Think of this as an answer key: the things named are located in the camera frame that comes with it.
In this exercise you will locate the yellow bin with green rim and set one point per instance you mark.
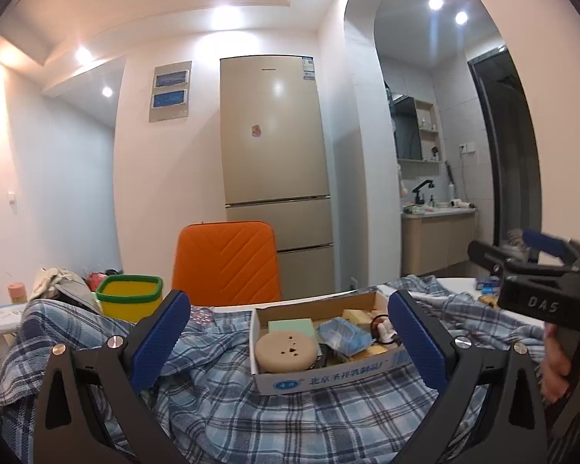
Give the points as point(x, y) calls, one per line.
point(125, 302)

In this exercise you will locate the beige cloth bag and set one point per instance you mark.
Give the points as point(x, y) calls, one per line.
point(53, 280)

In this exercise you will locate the blue plaid blanket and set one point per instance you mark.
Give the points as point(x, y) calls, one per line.
point(270, 420)

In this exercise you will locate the white hair dryer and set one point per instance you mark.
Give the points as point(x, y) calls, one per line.
point(459, 204)

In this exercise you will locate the beige towel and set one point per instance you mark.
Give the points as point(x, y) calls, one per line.
point(516, 239)

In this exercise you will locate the dark door frame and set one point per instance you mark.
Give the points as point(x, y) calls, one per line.
point(481, 130)

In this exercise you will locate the blue tissue packet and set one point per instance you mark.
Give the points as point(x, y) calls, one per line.
point(343, 336)

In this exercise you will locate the white bottle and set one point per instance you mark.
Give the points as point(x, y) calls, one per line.
point(450, 192)

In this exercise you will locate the red plastic bag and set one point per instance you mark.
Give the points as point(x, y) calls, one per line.
point(94, 279)

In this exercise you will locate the recessed ceiling light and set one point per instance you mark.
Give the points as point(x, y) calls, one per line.
point(107, 91)
point(461, 18)
point(82, 53)
point(435, 2)

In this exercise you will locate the pink fridge magnet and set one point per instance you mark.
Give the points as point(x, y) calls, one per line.
point(256, 130)

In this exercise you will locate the person's right hand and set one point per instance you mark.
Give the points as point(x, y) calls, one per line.
point(557, 362)

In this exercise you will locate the grey bag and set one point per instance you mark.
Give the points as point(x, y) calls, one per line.
point(80, 297)

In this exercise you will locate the white printed packet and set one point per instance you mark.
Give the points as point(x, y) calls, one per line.
point(2, 319)

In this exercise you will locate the shallow cardboard box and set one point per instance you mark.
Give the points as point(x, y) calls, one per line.
point(328, 379)

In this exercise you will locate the pink dotted sheet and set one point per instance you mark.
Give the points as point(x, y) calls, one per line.
point(200, 316)

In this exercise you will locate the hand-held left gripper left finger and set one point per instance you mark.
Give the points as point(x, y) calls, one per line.
point(159, 343)

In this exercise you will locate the bathroom mirror cabinet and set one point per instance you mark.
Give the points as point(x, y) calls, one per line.
point(408, 128)

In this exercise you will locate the grey wall electrical panel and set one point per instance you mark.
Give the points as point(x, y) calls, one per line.
point(170, 92)

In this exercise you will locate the beige refrigerator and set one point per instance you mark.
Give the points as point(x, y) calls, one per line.
point(275, 164)

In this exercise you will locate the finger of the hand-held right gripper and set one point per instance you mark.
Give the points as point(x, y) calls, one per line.
point(544, 242)
point(493, 258)

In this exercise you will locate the white wall socket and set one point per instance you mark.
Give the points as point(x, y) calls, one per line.
point(466, 148)

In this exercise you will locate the small blue box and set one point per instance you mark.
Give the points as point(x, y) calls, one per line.
point(487, 284)

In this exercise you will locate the beige vanity cabinet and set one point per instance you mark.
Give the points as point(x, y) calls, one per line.
point(435, 241)

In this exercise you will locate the black faucet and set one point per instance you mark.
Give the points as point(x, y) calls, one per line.
point(418, 193)

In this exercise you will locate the green notepad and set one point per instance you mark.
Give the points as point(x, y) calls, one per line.
point(292, 327)

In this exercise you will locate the small yellow pack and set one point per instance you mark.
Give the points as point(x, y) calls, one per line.
point(488, 299)

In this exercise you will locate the white hanging cloth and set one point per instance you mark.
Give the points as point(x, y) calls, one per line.
point(402, 181)

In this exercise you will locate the beige round foam pad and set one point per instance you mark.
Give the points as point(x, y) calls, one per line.
point(285, 353)

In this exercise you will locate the blue label sticker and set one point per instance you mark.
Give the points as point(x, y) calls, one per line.
point(308, 68)

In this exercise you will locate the orange padded chair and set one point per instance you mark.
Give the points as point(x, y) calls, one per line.
point(225, 261)

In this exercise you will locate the pink cup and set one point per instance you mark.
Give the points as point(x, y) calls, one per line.
point(17, 293)

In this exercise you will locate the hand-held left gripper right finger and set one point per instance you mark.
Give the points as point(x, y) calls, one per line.
point(415, 343)

